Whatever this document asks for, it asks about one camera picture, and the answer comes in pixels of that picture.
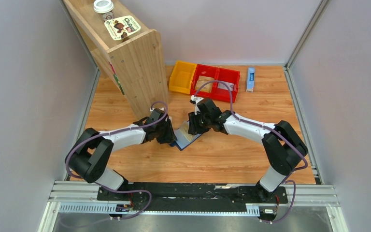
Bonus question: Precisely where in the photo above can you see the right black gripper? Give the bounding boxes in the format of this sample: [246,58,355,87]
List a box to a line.
[188,111,211,136]

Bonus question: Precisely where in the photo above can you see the navy blue card holder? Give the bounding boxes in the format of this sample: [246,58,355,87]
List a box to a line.
[169,122,202,151]

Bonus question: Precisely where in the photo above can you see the gold credit card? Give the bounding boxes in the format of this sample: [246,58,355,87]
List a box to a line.
[179,122,195,142]

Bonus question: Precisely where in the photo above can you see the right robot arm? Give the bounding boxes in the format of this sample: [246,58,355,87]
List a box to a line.
[188,96,308,203]

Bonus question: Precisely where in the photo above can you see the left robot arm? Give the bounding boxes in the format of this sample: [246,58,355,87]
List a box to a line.
[65,108,176,201]

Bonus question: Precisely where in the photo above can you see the tan cards in bin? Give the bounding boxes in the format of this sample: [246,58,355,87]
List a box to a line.
[194,75,214,93]

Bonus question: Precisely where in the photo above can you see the silver card in bin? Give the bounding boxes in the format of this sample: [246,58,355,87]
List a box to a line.
[217,81,234,91]

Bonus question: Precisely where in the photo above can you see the red plastic bin right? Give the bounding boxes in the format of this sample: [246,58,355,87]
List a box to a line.
[212,68,240,103]

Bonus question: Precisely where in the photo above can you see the red plastic bin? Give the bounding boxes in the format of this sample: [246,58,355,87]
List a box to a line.
[190,64,218,97]
[212,68,240,103]

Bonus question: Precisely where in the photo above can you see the yellow plastic bin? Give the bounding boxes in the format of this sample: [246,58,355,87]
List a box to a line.
[169,60,197,94]

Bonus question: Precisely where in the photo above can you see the red plastic bin left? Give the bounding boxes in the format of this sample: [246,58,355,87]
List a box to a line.
[190,64,218,97]

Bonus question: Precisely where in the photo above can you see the blue white toothpaste box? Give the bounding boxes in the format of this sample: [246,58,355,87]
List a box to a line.
[246,67,256,92]

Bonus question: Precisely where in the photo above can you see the wooden shelf unit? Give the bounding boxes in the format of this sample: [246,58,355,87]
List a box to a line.
[64,0,169,119]

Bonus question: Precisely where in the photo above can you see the Chobani yogurt lid pack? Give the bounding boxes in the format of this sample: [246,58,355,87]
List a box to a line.
[104,15,141,41]

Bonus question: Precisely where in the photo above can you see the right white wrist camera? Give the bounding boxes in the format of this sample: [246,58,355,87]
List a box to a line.
[190,95,204,115]

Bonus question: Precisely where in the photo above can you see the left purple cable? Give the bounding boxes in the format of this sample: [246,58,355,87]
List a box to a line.
[65,101,170,193]

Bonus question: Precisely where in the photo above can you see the purple cable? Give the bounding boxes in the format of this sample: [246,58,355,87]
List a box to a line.
[65,101,170,193]
[192,80,309,223]

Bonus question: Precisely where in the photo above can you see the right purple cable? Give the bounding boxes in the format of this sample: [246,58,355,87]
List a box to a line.
[192,80,309,223]

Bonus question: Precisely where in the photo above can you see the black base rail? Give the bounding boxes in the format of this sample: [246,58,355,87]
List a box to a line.
[97,182,288,213]

